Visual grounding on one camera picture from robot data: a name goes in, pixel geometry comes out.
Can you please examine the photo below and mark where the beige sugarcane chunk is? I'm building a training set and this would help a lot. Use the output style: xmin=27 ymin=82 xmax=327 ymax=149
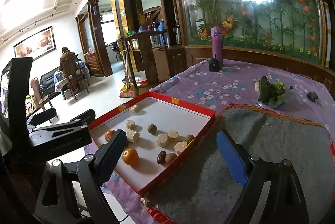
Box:
xmin=129 ymin=105 xmax=139 ymax=114

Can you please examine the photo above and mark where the round beige cane chunk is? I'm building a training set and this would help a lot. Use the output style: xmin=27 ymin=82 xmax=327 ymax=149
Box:
xmin=156 ymin=133 xmax=169 ymax=147

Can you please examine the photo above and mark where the tan round longan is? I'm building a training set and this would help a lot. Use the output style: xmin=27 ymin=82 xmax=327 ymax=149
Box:
xmin=165 ymin=153 xmax=178 ymax=165

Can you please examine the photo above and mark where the black sofa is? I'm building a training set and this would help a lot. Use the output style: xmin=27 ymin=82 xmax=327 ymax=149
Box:
xmin=39 ymin=68 xmax=63 ymax=99

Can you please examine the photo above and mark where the black round cup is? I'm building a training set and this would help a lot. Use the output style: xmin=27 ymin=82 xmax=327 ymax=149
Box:
xmin=207 ymin=55 xmax=222 ymax=72

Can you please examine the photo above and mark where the grey felt mat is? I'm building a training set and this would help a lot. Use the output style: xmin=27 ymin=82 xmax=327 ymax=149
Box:
xmin=148 ymin=107 xmax=334 ymax=223

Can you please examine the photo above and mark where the person in brown jacket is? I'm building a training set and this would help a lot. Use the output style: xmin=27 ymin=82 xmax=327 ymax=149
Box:
xmin=59 ymin=47 xmax=78 ymax=79

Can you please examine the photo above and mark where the purple thermos bottle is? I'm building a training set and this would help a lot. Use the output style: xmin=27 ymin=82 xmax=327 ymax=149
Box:
xmin=211 ymin=27 xmax=223 ymax=68

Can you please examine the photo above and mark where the green leafy vegetable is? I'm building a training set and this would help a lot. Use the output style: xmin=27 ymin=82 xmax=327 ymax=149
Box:
xmin=258 ymin=76 xmax=294 ymax=109

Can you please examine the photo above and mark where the large orange tangerine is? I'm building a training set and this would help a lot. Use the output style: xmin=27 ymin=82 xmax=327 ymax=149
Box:
xmin=121 ymin=149 xmax=139 ymax=166

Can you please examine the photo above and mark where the black car key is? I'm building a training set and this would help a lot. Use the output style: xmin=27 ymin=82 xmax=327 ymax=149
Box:
xmin=307 ymin=91 xmax=320 ymax=104

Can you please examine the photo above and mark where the red white shallow box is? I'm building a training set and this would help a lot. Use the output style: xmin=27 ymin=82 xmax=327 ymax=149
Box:
xmin=89 ymin=91 xmax=215 ymax=195

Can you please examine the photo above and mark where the wooden chair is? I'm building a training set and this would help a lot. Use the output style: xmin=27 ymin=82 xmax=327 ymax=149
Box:
xmin=66 ymin=61 xmax=89 ymax=100

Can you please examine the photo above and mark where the flower mural glass panel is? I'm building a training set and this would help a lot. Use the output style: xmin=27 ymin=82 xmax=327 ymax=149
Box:
xmin=179 ymin=0 xmax=326 ymax=65

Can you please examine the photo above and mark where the small orange tangerine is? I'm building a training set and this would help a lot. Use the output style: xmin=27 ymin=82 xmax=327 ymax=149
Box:
xmin=104 ymin=130 xmax=116 ymax=142

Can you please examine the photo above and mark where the wooden shelf stand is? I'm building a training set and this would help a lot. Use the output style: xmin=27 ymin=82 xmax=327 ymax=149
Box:
xmin=119 ymin=29 xmax=171 ymax=97

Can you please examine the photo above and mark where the colourful broom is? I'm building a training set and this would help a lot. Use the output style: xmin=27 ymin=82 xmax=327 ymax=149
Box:
xmin=120 ymin=50 xmax=134 ymax=98

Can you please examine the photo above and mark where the purple floral tablecloth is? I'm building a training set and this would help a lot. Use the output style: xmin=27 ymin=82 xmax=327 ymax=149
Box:
xmin=83 ymin=57 xmax=335 ymax=224

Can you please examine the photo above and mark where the framed wall painting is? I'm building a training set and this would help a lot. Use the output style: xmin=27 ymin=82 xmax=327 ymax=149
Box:
xmin=14 ymin=26 xmax=56 ymax=60

